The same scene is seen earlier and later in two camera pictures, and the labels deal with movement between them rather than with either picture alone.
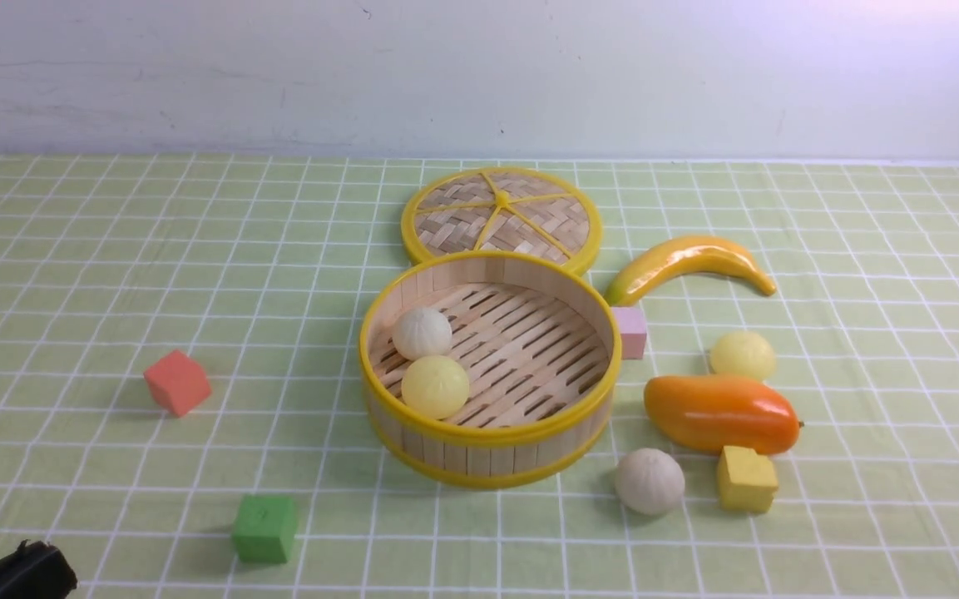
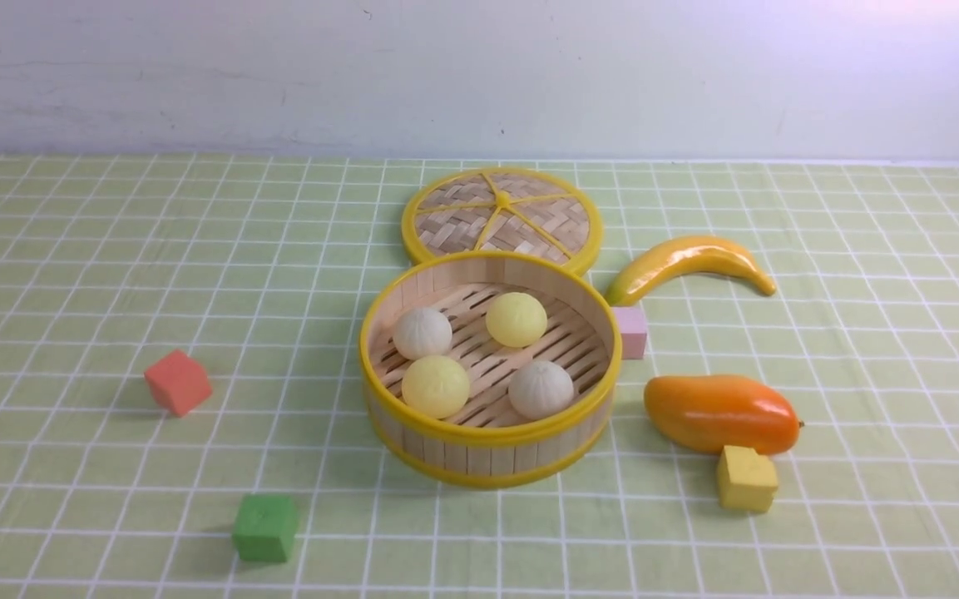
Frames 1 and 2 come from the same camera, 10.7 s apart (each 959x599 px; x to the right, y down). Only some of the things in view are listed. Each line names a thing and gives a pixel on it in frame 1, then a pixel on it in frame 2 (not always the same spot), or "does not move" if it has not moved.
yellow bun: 743,353 -> 516,319
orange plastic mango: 720,413 does not move
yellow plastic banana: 679,257 does not move
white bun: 422,332 does not move
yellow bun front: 435,386 does not move
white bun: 650,481 -> 541,390
